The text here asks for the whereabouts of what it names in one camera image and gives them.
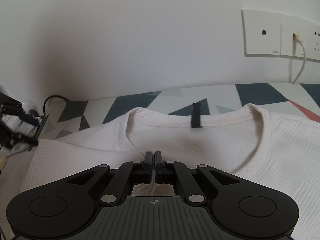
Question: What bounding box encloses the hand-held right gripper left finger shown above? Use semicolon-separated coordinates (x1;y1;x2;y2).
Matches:
66;151;153;205

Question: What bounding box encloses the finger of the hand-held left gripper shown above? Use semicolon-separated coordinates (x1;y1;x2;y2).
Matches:
0;122;39;150
15;110;40;128

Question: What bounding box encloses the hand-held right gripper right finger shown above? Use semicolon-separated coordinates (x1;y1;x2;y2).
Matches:
154;151;242;205

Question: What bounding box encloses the white textured sweater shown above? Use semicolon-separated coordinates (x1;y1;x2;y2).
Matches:
20;102;320;240

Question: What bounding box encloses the small clear plastic bag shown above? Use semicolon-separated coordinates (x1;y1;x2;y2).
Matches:
21;99;39;117

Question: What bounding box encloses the black cable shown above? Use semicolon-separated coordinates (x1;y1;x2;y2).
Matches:
43;95;88;117

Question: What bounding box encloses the white wall socket panel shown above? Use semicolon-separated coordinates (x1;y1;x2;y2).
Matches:
241;9;320;62

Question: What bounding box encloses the white cable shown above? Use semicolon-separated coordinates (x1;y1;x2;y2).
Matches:
291;33;307;84

